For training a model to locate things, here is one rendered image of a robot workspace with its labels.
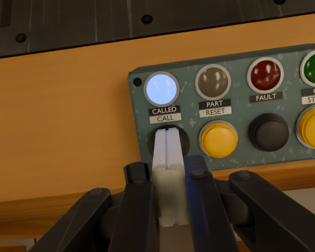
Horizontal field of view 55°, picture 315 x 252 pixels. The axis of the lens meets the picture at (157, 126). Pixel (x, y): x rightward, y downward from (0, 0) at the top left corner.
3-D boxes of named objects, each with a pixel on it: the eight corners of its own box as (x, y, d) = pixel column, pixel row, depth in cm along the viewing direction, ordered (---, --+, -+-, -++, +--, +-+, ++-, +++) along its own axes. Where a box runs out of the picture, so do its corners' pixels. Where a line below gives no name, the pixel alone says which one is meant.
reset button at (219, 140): (235, 152, 22) (239, 157, 21) (202, 156, 22) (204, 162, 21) (233, 119, 21) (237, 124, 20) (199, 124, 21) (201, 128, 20)
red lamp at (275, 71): (281, 90, 21) (288, 80, 19) (249, 94, 21) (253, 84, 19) (275, 66, 21) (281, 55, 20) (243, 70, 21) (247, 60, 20)
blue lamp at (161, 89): (179, 103, 21) (178, 94, 20) (148, 107, 21) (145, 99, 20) (176, 80, 22) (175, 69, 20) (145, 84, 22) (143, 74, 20)
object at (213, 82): (230, 97, 21) (232, 87, 19) (198, 101, 21) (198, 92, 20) (225, 73, 21) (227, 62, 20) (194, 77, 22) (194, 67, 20)
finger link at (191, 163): (187, 199, 12) (263, 191, 12) (181, 155, 17) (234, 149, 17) (191, 232, 13) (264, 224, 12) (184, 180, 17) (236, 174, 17)
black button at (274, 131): (285, 146, 22) (292, 151, 20) (251, 150, 22) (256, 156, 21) (284, 113, 21) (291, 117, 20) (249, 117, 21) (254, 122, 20)
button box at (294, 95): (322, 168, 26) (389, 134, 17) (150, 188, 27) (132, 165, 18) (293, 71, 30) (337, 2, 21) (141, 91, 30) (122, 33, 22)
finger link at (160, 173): (175, 227, 14) (160, 228, 14) (172, 169, 21) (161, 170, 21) (167, 168, 14) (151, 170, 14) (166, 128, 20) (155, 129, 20)
